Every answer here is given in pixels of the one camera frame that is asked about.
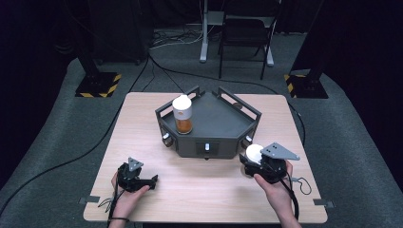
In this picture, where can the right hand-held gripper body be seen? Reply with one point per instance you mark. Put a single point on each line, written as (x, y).
(274, 164)

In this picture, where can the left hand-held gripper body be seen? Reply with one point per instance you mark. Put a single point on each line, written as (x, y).
(128, 179)

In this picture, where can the dark grey corner rack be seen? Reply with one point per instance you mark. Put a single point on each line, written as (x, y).
(215, 122)

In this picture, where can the orange spice bottle white lid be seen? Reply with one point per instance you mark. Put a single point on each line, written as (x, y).
(182, 115)

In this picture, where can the person's left hand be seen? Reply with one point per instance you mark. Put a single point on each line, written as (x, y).
(126, 202)

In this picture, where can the person's right hand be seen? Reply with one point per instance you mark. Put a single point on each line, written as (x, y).
(278, 196)

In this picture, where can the black wristband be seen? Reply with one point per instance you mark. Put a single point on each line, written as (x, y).
(118, 219)

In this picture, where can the grey tape piece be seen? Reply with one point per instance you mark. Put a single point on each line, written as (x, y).
(89, 199)
(324, 203)

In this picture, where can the black stand with striped base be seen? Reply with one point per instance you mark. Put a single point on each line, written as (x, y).
(305, 85)
(96, 84)

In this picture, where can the black folding chair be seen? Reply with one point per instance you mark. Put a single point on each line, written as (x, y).
(244, 31)

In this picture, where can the dark cabinet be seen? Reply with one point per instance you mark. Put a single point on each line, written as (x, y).
(120, 31)

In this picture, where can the white desk frame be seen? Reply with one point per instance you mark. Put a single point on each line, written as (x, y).
(204, 47)

